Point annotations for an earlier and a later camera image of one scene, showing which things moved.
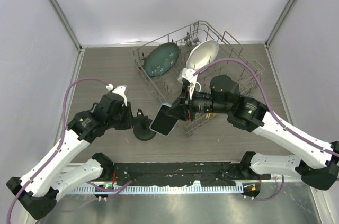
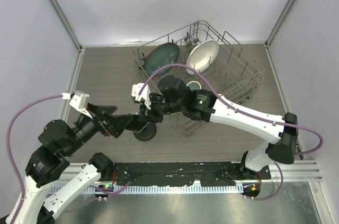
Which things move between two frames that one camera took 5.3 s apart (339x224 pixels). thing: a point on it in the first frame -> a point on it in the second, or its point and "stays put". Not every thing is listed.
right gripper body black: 190,104 -> 157,106
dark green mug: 197,87 stays put
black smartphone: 162,123 -> 136,125
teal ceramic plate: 161,59 stays put
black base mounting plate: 168,173 stays put
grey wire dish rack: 203,53 stays put
